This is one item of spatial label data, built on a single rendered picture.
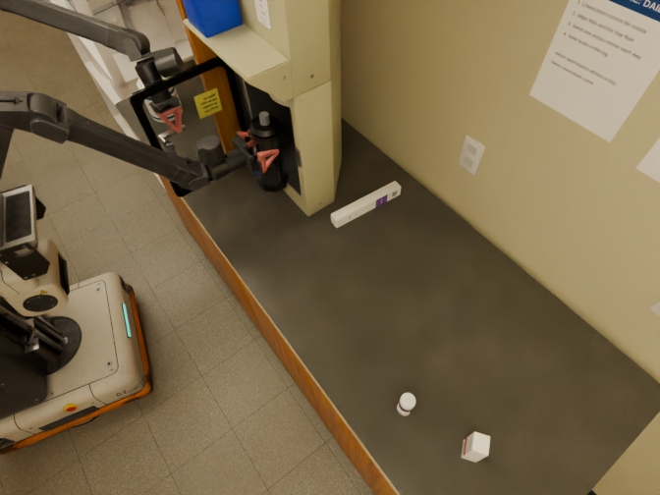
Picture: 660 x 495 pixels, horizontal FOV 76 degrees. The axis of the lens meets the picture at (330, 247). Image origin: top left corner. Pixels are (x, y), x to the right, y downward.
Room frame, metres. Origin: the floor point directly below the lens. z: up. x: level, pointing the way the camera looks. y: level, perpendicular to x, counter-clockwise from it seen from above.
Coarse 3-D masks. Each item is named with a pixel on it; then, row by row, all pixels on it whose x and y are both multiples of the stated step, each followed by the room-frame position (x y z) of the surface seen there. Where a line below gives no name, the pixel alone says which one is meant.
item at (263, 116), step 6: (264, 114) 0.99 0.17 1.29; (258, 120) 1.00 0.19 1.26; (264, 120) 0.98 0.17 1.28; (270, 120) 1.00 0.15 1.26; (276, 120) 1.00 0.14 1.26; (252, 126) 0.98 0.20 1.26; (258, 126) 0.98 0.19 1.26; (264, 126) 0.98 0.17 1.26; (270, 126) 0.97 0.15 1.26; (276, 126) 0.98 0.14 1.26; (252, 132) 0.96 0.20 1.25; (258, 132) 0.95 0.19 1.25; (264, 132) 0.95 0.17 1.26; (270, 132) 0.95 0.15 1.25; (276, 132) 0.96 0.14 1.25
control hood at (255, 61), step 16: (224, 32) 1.02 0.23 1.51; (240, 32) 1.01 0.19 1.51; (224, 48) 0.95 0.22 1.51; (240, 48) 0.94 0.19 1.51; (256, 48) 0.94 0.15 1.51; (272, 48) 0.94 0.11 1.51; (240, 64) 0.88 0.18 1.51; (256, 64) 0.88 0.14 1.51; (272, 64) 0.87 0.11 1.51; (288, 64) 0.88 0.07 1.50; (256, 80) 0.84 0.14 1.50; (272, 80) 0.86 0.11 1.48; (288, 80) 0.88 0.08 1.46; (288, 96) 0.88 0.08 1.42
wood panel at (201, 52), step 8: (176, 0) 1.16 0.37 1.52; (184, 8) 1.15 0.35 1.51; (184, 16) 1.14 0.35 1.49; (184, 24) 1.16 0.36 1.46; (192, 32) 1.15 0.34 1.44; (192, 40) 1.14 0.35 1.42; (200, 40) 1.16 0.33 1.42; (192, 48) 1.15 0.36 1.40; (200, 48) 1.15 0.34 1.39; (208, 48) 1.17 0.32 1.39; (200, 56) 1.15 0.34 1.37; (208, 56) 1.16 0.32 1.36; (216, 56) 1.17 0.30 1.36
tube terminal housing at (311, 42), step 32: (288, 0) 0.89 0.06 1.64; (320, 0) 0.94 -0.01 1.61; (256, 32) 1.01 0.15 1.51; (288, 32) 0.89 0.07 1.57; (320, 32) 0.94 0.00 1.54; (320, 64) 0.93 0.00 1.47; (320, 96) 0.93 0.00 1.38; (320, 128) 0.93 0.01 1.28; (320, 160) 0.92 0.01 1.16; (288, 192) 0.99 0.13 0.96; (320, 192) 0.92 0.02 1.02
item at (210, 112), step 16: (192, 80) 1.06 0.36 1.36; (208, 80) 1.08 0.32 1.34; (224, 80) 1.11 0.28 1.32; (160, 96) 1.00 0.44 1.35; (176, 96) 1.02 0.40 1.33; (192, 96) 1.05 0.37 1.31; (208, 96) 1.08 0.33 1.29; (224, 96) 1.10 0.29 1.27; (160, 112) 0.99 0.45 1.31; (176, 112) 1.01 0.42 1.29; (192, 112) 1.04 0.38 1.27; (208, 112) 1.07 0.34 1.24; (224, 112) 1.10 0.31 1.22; (160, 128) 0.98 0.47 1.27; (176, 128) 1.00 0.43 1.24; (192, 128) 1.03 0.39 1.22; (208, 128) 1.06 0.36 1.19; (224, 128) 1.09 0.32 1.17; (240, 128) 1.12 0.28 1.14; (160, 144) 0.97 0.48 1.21; (176, 144) 0.99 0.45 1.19; (192, 144) 1.02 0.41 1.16; (224, 144) 1.08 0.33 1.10
